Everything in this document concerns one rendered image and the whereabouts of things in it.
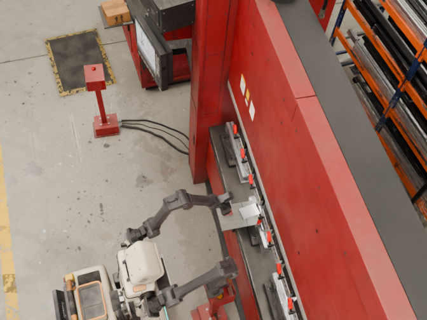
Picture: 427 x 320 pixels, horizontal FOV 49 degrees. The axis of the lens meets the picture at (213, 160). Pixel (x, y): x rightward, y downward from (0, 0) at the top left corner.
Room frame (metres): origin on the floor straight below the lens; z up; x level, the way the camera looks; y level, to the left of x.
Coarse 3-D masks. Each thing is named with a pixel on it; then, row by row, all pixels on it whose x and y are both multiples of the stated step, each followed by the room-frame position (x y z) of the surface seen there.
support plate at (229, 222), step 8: (216, 208) 1.47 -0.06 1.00; (232, 208) 1.48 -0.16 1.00; (224, 216) 1.42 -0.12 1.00; (232, 216) 1.43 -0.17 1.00; (240, 216) 1.43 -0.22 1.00; (256, 216) 1.45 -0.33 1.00; (224, 224) 1.36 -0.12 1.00; (232, 224) 1.37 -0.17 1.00; (240, 224) 1.37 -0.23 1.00; (248, 224) 1.38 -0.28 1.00; (256, 224) 1.39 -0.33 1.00
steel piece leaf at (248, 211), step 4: (240, 208) 1.49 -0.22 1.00; (244, 208) 1.49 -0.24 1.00; (248, 208) 1.50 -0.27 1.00; (252, 208) 1.50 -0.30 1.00; (240, 212) 1.45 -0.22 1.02; (244, 212) 1.47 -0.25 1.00; (248, 212) 1.47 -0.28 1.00; (252, 212) 1.47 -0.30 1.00; (244, 216) 1.44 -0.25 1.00; (248, 216) 1.44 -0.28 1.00; (252, 216) 1.44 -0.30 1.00
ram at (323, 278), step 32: (256, 64) 1.87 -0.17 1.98; (256, 96) 1.79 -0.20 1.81; (256, 128) 1.70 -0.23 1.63; (288, 128) 1.38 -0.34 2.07; (256, 160) 1.61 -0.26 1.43; (288, 160) 1.29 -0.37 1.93; (288, 192) 1.20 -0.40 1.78; (288, 224) 1.11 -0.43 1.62; (320, 224) 0.92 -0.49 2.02; (288, 256) 1.00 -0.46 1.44; (320, 256) 0.83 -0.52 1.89; (320, 288) 0.74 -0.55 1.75; (352, 288) 0.63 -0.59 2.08
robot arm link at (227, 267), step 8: (224, 264) 0.91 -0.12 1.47; (232, 264) 0.92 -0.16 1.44; (208, 272) 0.87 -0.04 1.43; (216, 272) 0.86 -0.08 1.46; (224, 272) 0.86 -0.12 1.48; (232, 272) 0.87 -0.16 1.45; (192, 280) 0.84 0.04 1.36; (200, 280) 0.83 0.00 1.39; (208, 280) 0.83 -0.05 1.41; (168, 288) 0.81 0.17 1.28; (176, 288) 0.80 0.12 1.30; (184, 288) 0.80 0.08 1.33; (192, 288) 0.80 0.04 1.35; (176, 296) 0.77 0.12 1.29; (184, 296) 0.78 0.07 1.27; (168, 304) 0.73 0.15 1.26; (176, 304) 0.74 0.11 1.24
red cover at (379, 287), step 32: (256, 0) 2.00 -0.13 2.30; (256, 32) 1.90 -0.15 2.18; (288, 64) 1.57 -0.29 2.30; (288, 96) 1.43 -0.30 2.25; (320, 128) 1.22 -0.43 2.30; (320, 160) 1.07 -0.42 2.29; (320, 192) 0.99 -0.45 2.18; (352, 192) 0.93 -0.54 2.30; (352, 224) 0.79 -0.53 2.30; (352, 256) 0.70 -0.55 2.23; (384, 256) 0.68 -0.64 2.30; (384, 288) 0.57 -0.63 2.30
